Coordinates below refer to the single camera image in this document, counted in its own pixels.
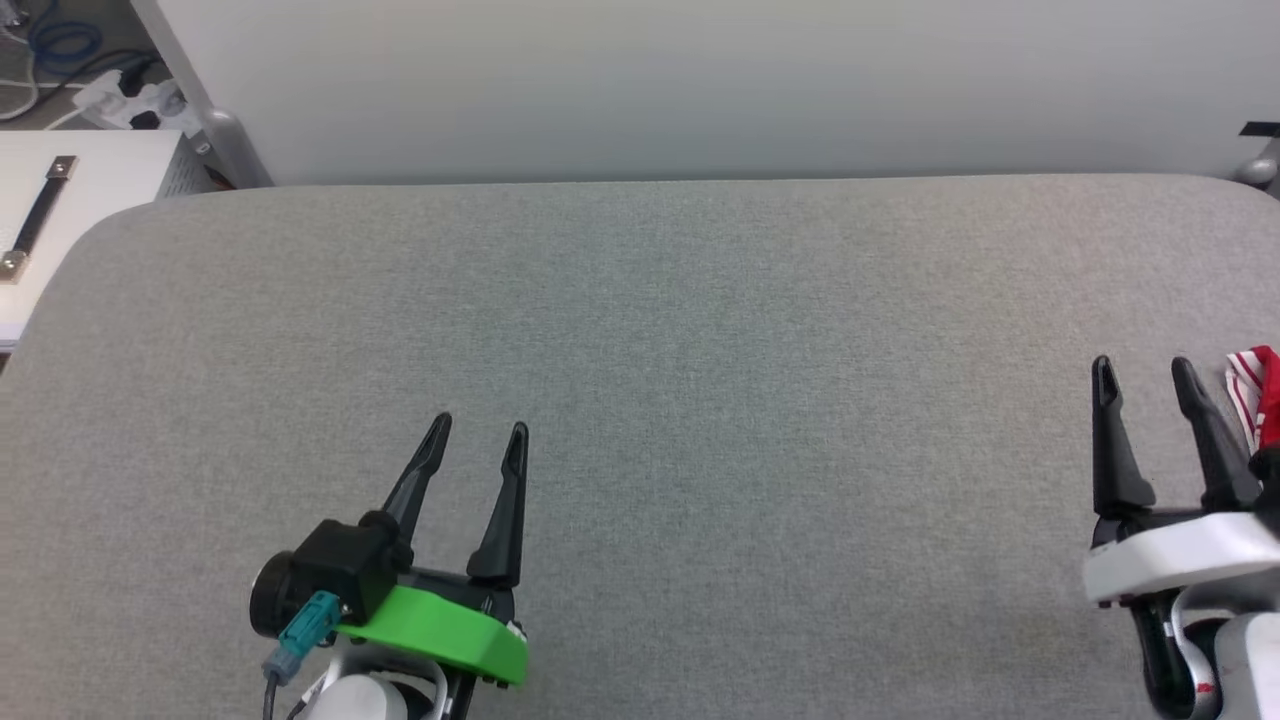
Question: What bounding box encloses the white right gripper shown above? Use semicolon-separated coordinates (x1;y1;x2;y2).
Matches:
1082;354;1280;607

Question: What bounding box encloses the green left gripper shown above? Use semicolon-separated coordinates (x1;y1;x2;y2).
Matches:
248;411;531;691

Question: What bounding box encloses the red and white basketball jersey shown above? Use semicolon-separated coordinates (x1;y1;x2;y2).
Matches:
1224;344;1280;457

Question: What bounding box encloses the white equipment case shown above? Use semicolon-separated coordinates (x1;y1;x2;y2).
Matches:
0;129;217;347

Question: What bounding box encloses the white power strip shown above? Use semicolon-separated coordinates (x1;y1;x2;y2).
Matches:
74;68;193;133

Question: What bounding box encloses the left arm cable teal plug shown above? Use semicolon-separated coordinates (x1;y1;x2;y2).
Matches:
261;590;343;720

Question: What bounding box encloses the white partition screen grey frame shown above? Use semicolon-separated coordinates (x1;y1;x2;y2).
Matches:
128;0;1280;192

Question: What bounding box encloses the black case handle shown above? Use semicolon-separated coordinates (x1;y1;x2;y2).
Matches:
0;154;80;284

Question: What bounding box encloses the white floor cable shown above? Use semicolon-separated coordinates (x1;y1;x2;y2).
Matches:
0;58;83;123

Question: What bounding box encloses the blue coiled cable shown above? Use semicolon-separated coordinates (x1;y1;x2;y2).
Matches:
26;18;103;79

